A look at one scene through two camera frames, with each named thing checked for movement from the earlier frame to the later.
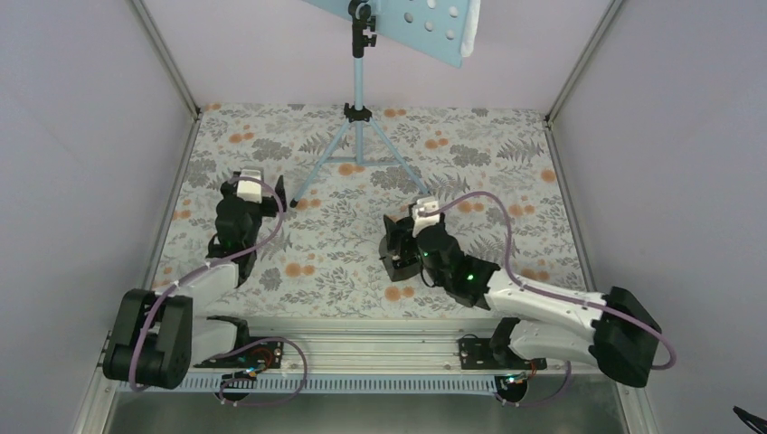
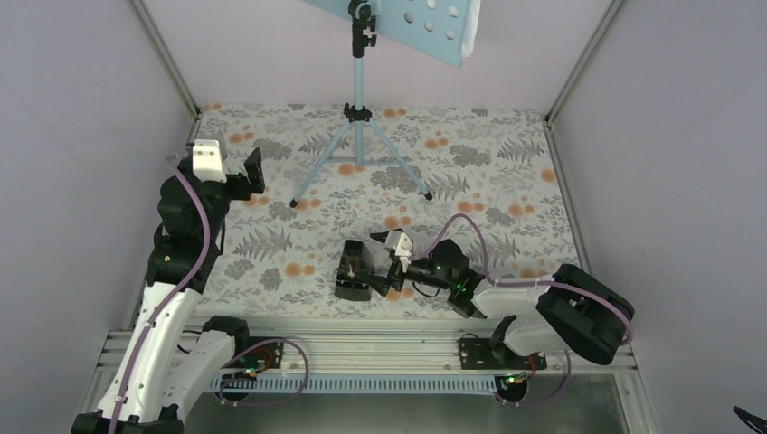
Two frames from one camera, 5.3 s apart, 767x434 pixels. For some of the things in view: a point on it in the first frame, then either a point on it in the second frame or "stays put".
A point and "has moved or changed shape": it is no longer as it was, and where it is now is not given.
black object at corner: x=759 y=423 stays put
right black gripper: x=396 y=232 → x=382 y=284
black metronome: x=399 y=249 has moved or changed shape
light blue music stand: x=433 y=26 stays put
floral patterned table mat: x=490 y=173 stays put
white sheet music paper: x=471 y=23 stays put
